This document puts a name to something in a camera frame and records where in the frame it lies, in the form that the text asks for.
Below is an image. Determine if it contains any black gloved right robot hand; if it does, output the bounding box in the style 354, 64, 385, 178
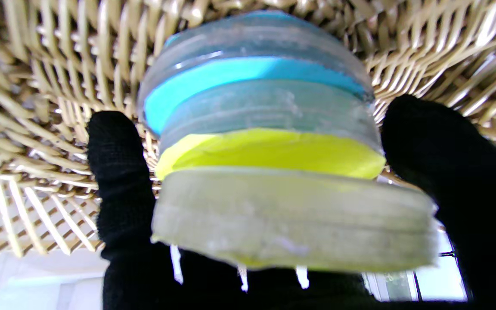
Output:
87, 95, 496, 310

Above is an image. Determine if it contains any yellow round culture dish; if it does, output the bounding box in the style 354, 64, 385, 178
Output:
155, 80, 386, 179
151, 166, 440, 273

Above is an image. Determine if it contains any blue round culture dish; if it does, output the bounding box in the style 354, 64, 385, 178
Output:
138, 11, 375, 134

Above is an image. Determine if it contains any oval wicker basket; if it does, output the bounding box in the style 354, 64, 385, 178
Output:
0, 0, 496, 259

